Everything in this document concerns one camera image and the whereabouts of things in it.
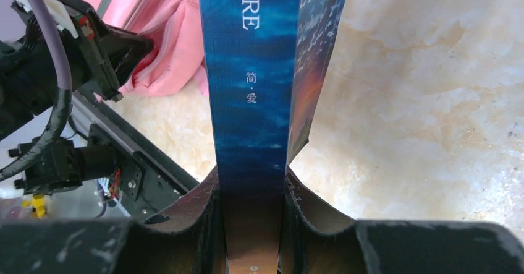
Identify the pink student backpack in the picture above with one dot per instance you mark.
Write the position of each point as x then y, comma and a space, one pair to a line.
178, 53

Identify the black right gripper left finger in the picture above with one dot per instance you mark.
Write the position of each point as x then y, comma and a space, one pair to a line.
186, 237

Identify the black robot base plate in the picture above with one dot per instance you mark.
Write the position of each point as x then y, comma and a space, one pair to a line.
149, 180

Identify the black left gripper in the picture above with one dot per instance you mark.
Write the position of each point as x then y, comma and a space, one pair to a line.
101, 59

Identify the sunset cover paperback book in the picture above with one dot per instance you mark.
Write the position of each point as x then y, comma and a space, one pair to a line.
266, 62

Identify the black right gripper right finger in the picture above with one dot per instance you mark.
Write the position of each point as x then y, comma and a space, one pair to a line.
317, 238

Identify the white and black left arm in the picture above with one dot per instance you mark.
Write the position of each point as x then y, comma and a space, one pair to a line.
51, 163

